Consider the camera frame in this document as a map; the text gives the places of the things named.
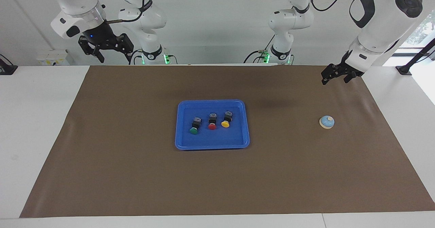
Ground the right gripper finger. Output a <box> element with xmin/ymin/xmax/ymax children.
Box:
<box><xmin>116</xmin><ymin>33</ymin><xmax>134</xmax><ymax>65</ymax></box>
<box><xmin>78</xmin><ymin>36</ymin><xmax>105</xmax><ymax>64</ymax></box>

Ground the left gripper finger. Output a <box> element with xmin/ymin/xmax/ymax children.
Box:
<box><xmin>344</xmin><ymin>71</ymin><xmax>364</xmax><ymax>83</ymax></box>
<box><xmin>321</xmin><ymin>63</ymin><xmax>340</xmax><ymax>85</ymax></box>

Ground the light blue desk bell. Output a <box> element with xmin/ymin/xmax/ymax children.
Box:
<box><xmin>319</xmin><ymin>115</ymin><xmax>335</xmax><ymax>129</ymax></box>

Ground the green push button switch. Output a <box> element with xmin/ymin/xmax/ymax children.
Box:
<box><xmin>189</xmin><ymin>117</ymin><xmax>202</xmax><ymax>135</ymax></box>

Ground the yellow push button switch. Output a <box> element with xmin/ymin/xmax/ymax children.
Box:
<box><xmin>221</xmin><ymin>110</ymin><xmax>233</xmax><ymax>128</ymax></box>

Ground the blue plastic tray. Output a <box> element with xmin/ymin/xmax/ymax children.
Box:
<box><xmin>175</xmin><ymin>100</ymin><xmax>250</xmax><ymax>151</ymax></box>

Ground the brown table mat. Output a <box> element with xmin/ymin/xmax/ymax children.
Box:
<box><xmin>20</xmin><ymin>65</ymin><xmax>435</xmax><ymax>218</ymax></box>

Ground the black base power cable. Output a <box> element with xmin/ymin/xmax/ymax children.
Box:
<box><xmin>243</xmin><ymin>34</ymin><xmax>276</xmax><ymax>64</ymax></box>
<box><xmin>128</xmin><ymin>50</ymin><xmax>143</xmax><ymax>65</ymax></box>

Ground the white wall outlet box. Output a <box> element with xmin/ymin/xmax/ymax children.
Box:
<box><xmin>37</xmin><ymin>50</ymin><xmax>70</xmax><ymax>66</ymax></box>

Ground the black camera stand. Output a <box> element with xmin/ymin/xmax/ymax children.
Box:
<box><xmin>395</xmin><ymin>38</ymin><xmax>435</xmax><ymax>76</ymax></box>

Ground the black table clamp mount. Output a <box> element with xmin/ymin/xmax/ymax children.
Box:
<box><xmin>0</xmin><ymin>54</ymin><xmax>18</xmax><ymax>75</ymax></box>

